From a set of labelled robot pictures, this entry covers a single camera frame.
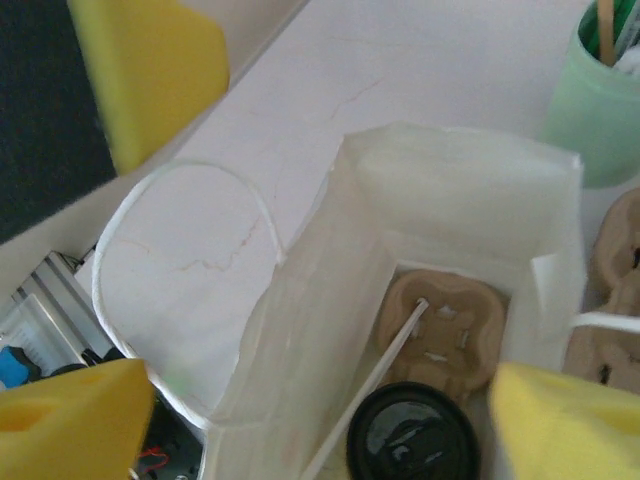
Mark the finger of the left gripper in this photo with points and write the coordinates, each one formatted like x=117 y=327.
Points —
x=155 y=75

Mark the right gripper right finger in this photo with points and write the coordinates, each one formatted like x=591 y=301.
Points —
x=570 y=430

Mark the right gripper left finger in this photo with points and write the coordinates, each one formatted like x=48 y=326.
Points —
x=70 y=430

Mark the black plastic cup lid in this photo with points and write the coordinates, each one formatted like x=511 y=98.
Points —
x=412 y=435

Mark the brown pulp cup carrier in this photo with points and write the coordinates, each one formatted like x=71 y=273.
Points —
x=620 y=250
x=445 y=325

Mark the white paper-wrapped straw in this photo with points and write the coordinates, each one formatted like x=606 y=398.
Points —
x=380 y=360

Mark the white paper takeout bag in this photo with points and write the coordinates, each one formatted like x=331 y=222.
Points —
x=450 y=200

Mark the small blue object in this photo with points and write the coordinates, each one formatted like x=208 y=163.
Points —
x=12 y=370

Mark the green cylindrical utensil holder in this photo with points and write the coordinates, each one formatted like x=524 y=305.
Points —
x=590 y=125

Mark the wooden stirrer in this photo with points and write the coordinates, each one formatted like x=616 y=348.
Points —
x=607 y=30

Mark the green wrapped straw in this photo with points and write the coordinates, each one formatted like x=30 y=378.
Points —
x=626 y=15

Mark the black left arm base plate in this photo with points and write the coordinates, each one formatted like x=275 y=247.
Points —
x=165 y=450

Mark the aluminium front rail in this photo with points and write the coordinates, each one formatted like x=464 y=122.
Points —
x=50 y=285

